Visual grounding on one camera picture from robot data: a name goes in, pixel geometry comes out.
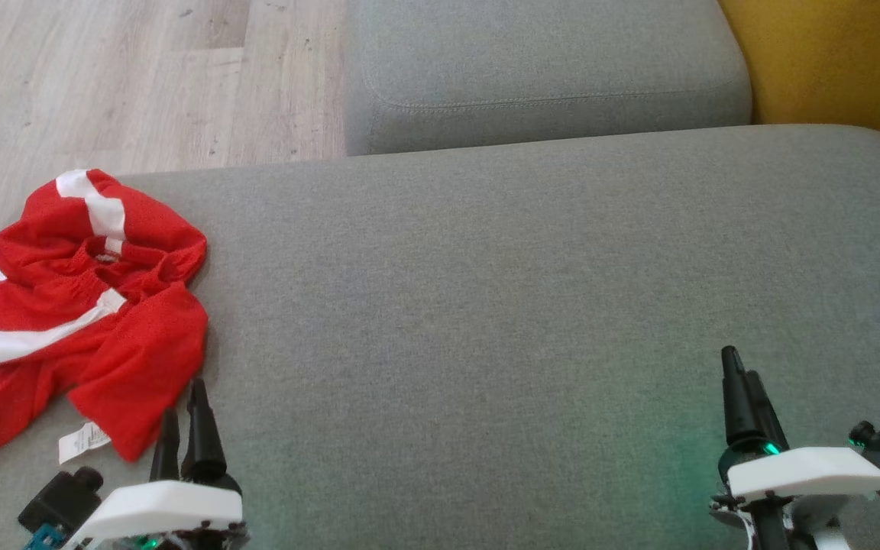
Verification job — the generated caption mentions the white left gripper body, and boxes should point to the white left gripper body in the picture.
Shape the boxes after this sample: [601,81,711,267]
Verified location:
[66,478,250,550]

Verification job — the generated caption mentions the yellow cushion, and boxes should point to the yellow cushion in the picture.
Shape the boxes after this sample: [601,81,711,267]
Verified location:
[717,0,880,160]

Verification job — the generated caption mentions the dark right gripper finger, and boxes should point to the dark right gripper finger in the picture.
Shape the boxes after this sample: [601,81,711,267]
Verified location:
[720,345,756,448]
[746,370,790,453]

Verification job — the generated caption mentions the grey fabric sofa seat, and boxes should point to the grey fabric sofa seat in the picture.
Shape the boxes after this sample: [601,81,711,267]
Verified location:
[0,125,880,550]

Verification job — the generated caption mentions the red and white shorts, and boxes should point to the red and white shorts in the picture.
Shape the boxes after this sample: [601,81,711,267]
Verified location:
[0,169,209,482]

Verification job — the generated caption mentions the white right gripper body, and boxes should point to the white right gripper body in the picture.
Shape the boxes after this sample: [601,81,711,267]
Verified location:
[717,441,880,509]

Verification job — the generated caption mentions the grey sofa cushion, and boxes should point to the grey sofa cushion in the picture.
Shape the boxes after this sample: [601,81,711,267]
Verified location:
[342,0,753,157]

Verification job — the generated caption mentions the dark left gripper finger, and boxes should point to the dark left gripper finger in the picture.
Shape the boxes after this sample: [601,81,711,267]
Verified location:
[150,408,182,482]
[181,377,230,483]

